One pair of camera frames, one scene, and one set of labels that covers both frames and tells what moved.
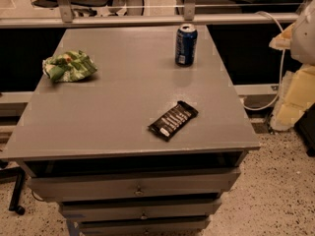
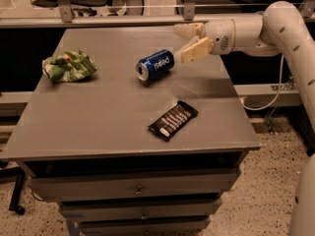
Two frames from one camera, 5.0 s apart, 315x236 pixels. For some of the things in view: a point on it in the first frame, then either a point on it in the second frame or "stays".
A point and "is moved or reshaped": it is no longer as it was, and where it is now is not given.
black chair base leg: (20, 172) stays
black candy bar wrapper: (171, 122) stays
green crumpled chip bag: (68, 66) stays
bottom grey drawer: (142, 227) stays
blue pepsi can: (186, 44) is moved or reshaped
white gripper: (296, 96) → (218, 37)
